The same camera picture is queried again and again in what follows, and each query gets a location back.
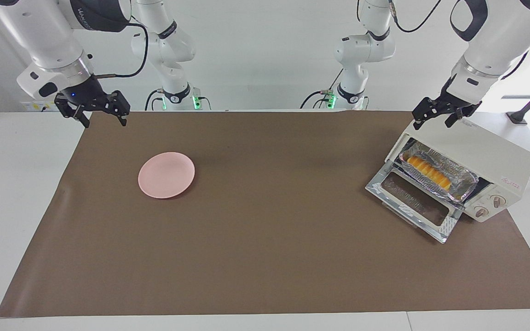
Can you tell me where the glass oven door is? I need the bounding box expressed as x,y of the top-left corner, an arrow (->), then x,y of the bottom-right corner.
365,165 -> 465,244

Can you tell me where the cream toaster oven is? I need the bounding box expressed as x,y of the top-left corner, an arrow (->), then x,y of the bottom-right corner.
385,108 -> 530,223

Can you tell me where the white wall power outlet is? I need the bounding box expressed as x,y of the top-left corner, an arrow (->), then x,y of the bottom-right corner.
21,101 -> 58,112

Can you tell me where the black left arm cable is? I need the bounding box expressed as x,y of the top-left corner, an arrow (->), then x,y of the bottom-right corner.
356,0 -> 444,33

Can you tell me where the pink round plate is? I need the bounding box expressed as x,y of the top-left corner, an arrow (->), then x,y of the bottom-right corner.
138,152 -> 196,199

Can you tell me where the brown table mat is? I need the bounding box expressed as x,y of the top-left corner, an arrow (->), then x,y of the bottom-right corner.
0,110 -> 530,318

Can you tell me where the aluminium foil tray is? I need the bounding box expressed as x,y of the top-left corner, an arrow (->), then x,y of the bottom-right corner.
399,141 -> 478,203

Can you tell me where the yellow bread loaf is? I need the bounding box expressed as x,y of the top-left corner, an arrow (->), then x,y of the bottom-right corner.
407,156 -> 452,191

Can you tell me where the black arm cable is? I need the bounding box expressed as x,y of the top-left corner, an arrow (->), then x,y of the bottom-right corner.
94,22 -> 149,79
356,0 -> 444,33

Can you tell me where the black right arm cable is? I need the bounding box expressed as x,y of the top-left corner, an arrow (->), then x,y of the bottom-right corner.
94,22 -> 149,79

